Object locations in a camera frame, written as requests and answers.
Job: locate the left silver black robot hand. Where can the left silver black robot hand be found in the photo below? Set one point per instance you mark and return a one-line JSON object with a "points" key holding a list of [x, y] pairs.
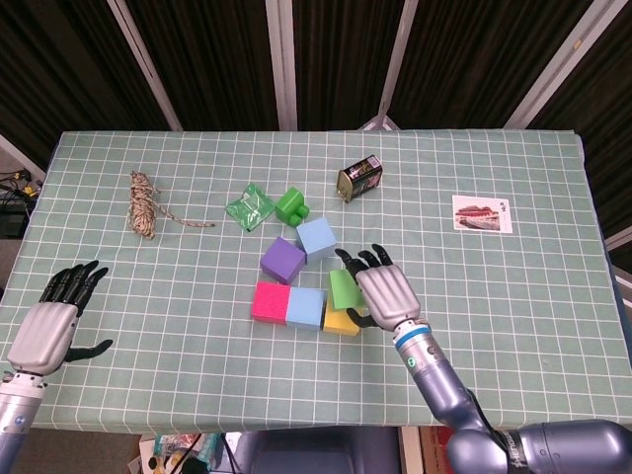
{"points": [[44, 336]]}

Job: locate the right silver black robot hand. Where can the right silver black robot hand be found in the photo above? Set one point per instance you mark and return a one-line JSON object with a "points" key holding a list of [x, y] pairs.
{"points": [[390, 296]]}

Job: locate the green foam cube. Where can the green foam cube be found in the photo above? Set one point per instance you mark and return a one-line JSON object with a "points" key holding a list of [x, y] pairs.
{"points": [[343, 291]]}

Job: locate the yellow foam cube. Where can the yellow foam cube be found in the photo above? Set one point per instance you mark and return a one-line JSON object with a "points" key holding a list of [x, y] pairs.
{"points": [[338, 323]]}

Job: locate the light blue foam cube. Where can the light blue foam cube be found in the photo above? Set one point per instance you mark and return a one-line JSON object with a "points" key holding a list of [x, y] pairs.
{"points": [[305, 308], [316, 239]]}

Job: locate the purple foam cube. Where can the purple foam cube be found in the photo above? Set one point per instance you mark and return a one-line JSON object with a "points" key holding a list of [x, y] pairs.
{"points": [[281, 259]]}

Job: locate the pink foam cube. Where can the pink foam cube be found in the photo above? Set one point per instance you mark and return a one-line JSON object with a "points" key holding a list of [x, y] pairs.
{"points": [[270, 302]]}

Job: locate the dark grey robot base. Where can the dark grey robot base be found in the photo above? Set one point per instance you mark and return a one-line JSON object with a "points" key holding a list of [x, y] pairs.
{"points": [[321, 454]]}

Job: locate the black equipment box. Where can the black equipment box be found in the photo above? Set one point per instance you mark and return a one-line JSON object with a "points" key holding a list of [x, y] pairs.
{"points": [[12, 219]]}

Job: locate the black luncheon meat tin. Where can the black luncheon meat tin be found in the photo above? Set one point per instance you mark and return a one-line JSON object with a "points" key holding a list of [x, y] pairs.
{"points": [[360, 178]]}

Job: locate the postcard with red building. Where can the postcard with red building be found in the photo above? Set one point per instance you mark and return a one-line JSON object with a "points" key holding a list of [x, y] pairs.
{"points": [[481, 213]]}

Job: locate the green plastic building brick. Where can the green plastic building brick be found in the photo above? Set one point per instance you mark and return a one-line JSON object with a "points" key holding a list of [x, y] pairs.
{"points": [[289, 202]]}

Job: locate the red box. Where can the red box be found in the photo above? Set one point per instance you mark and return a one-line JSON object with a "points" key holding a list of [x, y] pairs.
{"points": [[443, 434]]}

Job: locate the green checked tablecloth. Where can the green checked tablecloth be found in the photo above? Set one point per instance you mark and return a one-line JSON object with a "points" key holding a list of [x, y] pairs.
{"points": [[247, 375]]}

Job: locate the green foil sachet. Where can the green foil sachet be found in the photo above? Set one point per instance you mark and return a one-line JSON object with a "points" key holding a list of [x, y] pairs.
{"points": [[249, 207]]}

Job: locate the colourful printed bag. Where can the colourful printed bag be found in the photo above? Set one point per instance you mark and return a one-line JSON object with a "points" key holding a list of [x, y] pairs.
{"points": [[173, 447]]}

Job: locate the white metal frame post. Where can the white metal frame post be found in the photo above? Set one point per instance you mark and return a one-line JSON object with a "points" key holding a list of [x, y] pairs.
{"points": [[148, 69], [559, 59], [619, 240], [22, 159], [398, 59], [281, 64]]}

